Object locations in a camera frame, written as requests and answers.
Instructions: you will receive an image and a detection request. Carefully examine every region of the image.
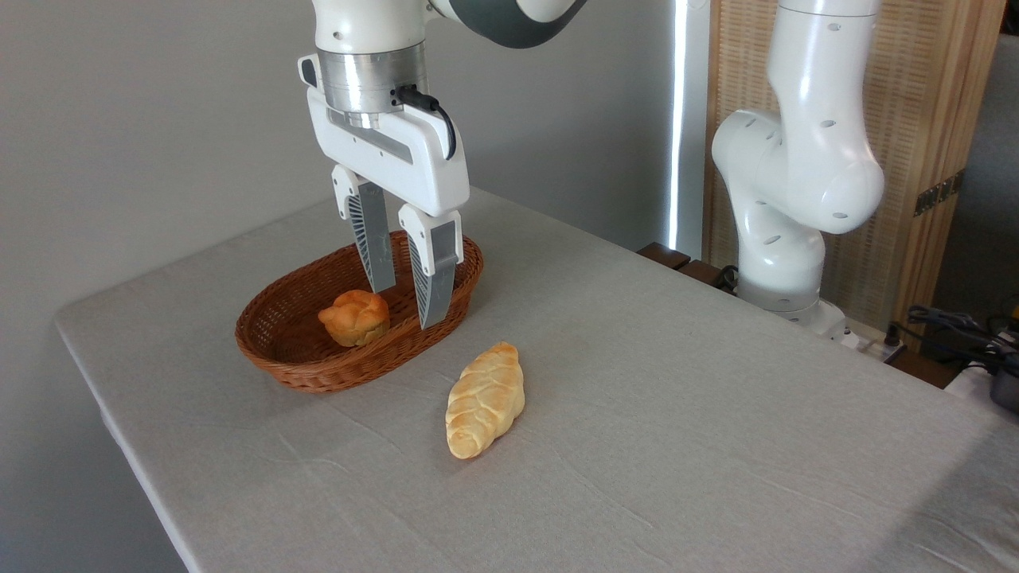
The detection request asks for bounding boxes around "white power strip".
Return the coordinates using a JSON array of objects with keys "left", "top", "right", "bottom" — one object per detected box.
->
[{"left": 834, "top": 318, "right": 910, "bottom": 364}]

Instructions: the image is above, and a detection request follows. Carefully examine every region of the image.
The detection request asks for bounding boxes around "round orange bread bun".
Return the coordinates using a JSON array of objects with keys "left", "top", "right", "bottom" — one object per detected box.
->
[{"left": 318, "top": 290, "right": 392, "bottom": 349}]

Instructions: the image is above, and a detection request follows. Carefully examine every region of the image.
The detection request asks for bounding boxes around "black metal screen hinge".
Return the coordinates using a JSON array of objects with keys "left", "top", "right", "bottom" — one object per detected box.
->
[{"left": 913, "top": 169, "right": 966, "bottom": 218}]

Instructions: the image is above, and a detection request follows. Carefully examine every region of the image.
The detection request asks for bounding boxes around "wooden rattan folding screen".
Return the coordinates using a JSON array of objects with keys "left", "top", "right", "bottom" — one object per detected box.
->
[{"left": 704, "top": 0, "right": 1009, "bottom": 332}]

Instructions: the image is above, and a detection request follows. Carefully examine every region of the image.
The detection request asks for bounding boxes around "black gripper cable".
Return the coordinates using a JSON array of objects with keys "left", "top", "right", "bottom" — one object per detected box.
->
[{"left": 395, "top": 84, "right": 459, "bottom": 162}]

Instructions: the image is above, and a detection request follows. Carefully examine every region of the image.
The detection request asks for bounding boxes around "grey tablecloth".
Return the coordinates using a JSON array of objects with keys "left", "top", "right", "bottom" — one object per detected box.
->
[{"left": 54, "top": 187, "right": 1019, "bottom": 573}]

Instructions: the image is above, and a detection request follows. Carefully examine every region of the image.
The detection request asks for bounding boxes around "brown wicker oval basket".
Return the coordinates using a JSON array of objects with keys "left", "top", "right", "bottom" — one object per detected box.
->
[{"left": 235, "top": 231, "right": 485, "bottom": 395}]

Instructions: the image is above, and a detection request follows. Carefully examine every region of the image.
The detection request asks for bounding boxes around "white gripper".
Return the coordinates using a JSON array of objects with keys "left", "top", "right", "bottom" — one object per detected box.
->
[{"left": 306, "top": 86, "right": 471, "bottom": 330}]

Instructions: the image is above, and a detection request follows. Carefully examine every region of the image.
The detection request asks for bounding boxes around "long pale braided bread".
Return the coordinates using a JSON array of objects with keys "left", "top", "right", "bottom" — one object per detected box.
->
[{"left": 444, "top": 341, "right": 527, "bottom": 461}]

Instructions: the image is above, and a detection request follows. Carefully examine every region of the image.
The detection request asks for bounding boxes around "black cable bundle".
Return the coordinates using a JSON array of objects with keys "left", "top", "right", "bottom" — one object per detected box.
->
[{"left": 885, "top": 305, "right": 1019, "bottom": 376}]

